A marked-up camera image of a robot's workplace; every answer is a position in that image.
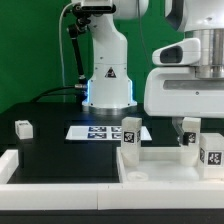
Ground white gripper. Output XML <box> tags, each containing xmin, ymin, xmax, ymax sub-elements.
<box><xmin>144</xmin><ymin>38</ymin><xmax>224</xmax><ymax>145</ymax></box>

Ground white square tabletop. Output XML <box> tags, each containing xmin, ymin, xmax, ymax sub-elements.
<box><xmin>116</xmin><ymin>147</ymin><xmax>224</xmax><ymax>182</ymax></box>

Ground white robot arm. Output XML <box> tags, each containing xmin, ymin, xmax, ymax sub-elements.
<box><xmin>71</xmin><ymin>0</ymin><xmax>224</xmax><ymax>118</ymax></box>

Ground white sheet with tags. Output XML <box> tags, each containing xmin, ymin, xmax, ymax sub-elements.
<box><xmin>65</xmin><ymin>125</ymin><xmax>153</xmax><ymax>142</ymax></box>

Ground black cables on table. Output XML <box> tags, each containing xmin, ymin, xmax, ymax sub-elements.
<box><xmin>29</xmin><ymin>85</ymin><xmax>88</xmax><ymax>104</ymax></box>

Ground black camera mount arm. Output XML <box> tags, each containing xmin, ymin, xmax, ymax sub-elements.
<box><xmin>67</xmin><ymin>3</ymin><xmax>90</xmax><ymax>103</ymax></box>

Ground grey camera on mount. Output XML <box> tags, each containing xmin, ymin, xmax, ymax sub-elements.
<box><xmin>81</xmin><ymin>0</ymin><xmax>113</xmax><ymax>12</ymax></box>

